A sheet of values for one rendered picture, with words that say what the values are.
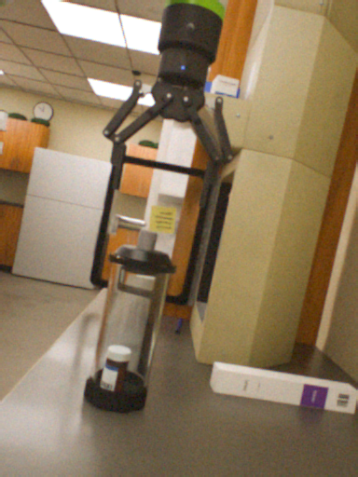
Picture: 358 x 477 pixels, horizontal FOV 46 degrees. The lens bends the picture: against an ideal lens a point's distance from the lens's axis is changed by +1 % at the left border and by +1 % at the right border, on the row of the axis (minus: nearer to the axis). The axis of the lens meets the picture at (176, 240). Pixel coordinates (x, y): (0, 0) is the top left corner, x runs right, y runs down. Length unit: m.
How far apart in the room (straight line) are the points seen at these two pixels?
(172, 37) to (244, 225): 0.42
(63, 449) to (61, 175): 5.51
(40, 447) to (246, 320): 0.52
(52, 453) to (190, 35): 0.57
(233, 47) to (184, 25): 0.71
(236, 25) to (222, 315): 0.86
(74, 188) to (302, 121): 5.13
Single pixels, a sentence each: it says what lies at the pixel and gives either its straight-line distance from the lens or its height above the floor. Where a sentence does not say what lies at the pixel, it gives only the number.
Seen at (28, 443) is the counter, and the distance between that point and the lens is 0.58.
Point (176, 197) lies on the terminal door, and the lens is 1.21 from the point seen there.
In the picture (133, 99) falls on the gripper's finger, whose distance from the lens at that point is 0.66.
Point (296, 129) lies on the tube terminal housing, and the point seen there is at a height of 1.47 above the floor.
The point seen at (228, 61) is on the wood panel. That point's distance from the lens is 1.35.
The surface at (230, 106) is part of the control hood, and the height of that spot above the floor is 1.49.
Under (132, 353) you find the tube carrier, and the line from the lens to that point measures 0.64.
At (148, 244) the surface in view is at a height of 1.19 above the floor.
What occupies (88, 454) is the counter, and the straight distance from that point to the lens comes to 0.57.
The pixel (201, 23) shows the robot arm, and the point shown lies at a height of 1.51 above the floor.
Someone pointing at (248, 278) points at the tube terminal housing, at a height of 1.14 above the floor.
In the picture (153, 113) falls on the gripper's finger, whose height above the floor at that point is 1.38.
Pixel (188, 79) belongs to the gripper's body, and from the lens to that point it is 0.65.
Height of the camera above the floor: 1.24
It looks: 3 degrees down
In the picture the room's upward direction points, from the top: 12 degrees clockwise
